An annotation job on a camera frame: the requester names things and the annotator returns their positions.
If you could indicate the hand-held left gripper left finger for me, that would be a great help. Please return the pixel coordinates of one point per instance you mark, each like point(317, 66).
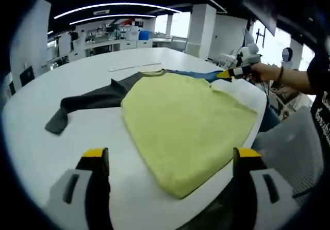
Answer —
point(77, 188)

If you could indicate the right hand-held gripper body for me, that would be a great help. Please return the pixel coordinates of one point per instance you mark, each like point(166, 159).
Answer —
point(248, 54)

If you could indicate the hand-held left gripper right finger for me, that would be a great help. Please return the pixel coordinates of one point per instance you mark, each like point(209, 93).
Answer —
point(257, 194)

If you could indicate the yellow garment with dark sleeves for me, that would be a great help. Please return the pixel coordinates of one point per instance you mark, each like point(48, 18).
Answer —
point(185, 127)

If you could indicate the thin white template strip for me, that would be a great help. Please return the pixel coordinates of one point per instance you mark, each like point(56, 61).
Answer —
point(121, 68)

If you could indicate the person's right hand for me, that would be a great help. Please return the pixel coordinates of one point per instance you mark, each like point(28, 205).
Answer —
point(265, 72)

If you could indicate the white monitor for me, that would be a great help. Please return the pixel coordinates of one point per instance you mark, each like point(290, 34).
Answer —
point(248, 38)

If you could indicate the person's leg in jeans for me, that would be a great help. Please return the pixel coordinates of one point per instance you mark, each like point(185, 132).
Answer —
point(269, 119)

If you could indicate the person's black printed shirt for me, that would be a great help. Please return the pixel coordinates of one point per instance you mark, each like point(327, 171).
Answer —
point(322, 106)

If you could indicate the blue storage bin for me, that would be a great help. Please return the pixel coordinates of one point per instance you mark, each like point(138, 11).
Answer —
point(144, 35)

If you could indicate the white counter with drawers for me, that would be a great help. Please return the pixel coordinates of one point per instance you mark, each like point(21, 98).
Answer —
point(123, 47)

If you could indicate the black monitor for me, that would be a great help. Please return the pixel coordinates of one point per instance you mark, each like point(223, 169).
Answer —
point(27, 75)

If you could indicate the white cabinet panel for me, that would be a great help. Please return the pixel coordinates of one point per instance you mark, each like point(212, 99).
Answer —
point(64, 45)

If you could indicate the ceiling air vent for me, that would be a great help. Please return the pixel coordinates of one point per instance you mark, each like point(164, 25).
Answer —
point(101, 12)

